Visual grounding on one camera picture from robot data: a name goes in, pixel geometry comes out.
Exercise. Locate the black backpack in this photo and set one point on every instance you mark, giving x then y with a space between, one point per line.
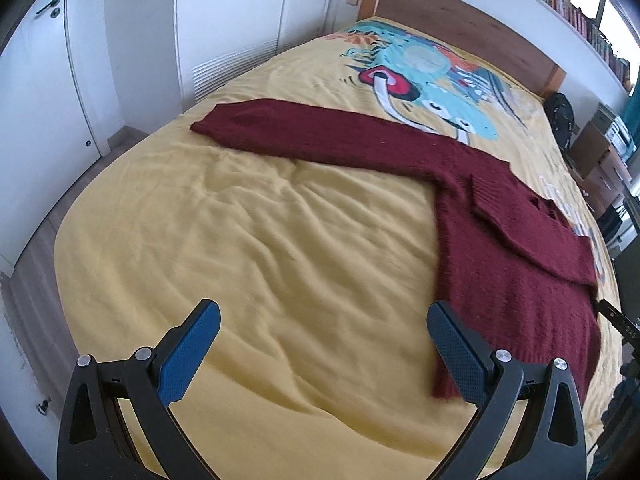
560 120

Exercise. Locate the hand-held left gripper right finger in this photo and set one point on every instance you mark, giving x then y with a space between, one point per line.
457 360

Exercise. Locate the row of books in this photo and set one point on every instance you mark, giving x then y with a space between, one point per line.
565 10

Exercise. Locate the grey printer on cabinet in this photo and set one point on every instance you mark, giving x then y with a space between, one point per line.
617 130

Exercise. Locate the window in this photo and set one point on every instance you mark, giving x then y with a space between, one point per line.
620 25

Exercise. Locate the maroon knitted sweater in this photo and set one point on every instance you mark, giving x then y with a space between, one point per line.
500 270

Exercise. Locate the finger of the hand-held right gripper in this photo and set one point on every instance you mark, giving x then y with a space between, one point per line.
617 317

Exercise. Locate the teal curtain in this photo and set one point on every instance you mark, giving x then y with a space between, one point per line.
632 120

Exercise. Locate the wooden headboard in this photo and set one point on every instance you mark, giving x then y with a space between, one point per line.
475 25

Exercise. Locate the white wardrobe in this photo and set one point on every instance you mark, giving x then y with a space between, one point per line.
230 20

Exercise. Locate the wooden drawer unit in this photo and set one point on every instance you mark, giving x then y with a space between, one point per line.
597 160

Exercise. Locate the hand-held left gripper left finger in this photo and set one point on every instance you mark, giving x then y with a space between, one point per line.
187 360

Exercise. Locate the yellow printed bedspread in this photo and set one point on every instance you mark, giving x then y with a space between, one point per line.
250 240

